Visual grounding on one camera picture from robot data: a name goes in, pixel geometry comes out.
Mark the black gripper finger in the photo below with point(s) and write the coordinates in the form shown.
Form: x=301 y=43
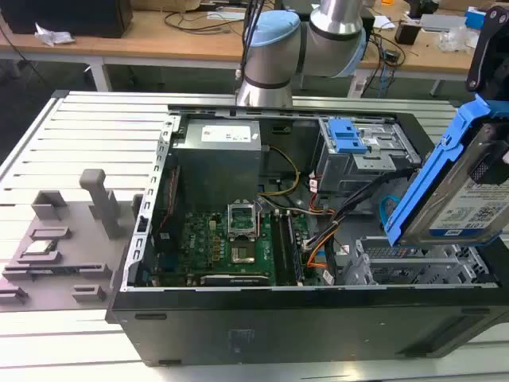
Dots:
x=488 y=170
x=484 y=47

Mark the hard disk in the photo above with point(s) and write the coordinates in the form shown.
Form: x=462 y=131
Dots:
x=441 y=187

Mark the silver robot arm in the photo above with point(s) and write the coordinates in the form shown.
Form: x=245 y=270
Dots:
x=274 y=51

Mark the grey metal disk bay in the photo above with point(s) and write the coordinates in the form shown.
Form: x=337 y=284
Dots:
x=413 y=266

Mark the black RAM slot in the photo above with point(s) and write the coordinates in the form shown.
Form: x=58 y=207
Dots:
x=295 y=254
x=280 y=250

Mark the clear plastic packaging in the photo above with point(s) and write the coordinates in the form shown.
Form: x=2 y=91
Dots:
x=457 y=39

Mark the blue box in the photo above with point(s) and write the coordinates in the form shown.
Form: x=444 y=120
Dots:
x=476 y=17

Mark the flat grey device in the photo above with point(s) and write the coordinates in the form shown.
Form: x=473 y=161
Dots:
x=442 y=21

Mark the small black box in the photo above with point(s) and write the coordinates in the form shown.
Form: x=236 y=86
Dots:
x=406 y=33

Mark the grey metal drive cage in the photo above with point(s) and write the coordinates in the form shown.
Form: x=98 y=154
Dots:
x=358 y=167

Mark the blue plastic cage latch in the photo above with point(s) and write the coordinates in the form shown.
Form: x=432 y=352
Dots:
x=345 y=137

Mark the CPU socket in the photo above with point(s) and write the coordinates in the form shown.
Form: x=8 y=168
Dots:
x=243 y=254

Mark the black PC case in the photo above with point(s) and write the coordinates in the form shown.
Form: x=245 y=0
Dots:
x=278 y=330

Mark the black graphics card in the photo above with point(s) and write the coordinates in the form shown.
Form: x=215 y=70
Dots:
x=238 y=280

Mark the grey power supply unit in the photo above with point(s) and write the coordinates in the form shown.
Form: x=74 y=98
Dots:
x=214 y=167

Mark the green motherboard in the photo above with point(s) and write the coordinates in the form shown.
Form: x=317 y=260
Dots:
x=199 y=246

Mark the wooden desk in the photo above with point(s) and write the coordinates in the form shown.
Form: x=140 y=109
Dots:
x=159 y=45

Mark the large black box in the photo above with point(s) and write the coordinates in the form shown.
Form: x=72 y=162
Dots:
x=67 y=18

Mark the grey parts rack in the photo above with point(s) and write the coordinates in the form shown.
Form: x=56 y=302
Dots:
x=67 y=254

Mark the crumpled white plastic bag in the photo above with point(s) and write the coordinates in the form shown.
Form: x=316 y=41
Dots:
x=53 y=36

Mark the silver CPU chip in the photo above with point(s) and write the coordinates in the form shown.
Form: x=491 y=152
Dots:
x=39 y=247

